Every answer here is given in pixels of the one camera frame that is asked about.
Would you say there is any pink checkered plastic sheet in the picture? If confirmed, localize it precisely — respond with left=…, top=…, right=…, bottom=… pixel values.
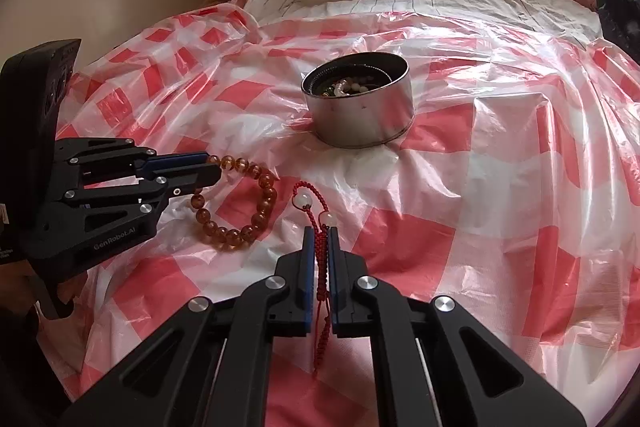
left=39, top=2, right=640, bottom=427

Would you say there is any round metal tin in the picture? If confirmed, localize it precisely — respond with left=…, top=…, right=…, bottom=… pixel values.
left=300, top=54, right=414, bottom=150

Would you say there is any black plastic bag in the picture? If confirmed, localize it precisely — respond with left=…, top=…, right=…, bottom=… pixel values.
left=595, top=0, right=640, bottom=56

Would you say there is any white striped bedding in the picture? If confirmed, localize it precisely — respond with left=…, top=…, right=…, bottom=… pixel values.
left=280, top=0, right=607, bottom=44

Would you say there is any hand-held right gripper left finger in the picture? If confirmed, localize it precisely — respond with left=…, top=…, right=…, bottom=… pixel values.
left=57, top=227, right=315, bottom=427

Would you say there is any amber bead bracelet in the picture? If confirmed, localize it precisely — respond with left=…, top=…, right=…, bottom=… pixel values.
left=188, top=152, right=279, bottom=252

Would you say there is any red cord white bead bracelet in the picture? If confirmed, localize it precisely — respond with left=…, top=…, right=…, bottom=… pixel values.
left=291, top=179, right=335, bottom=376

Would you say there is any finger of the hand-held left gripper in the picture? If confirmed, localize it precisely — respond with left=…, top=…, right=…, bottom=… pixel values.
left=61, top=166, right=222, bottom=214
left=56, top=138, right=212, bottom=178

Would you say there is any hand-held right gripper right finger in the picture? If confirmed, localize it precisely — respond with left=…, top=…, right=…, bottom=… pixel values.
left=328, top=229, right=586, bottom=427

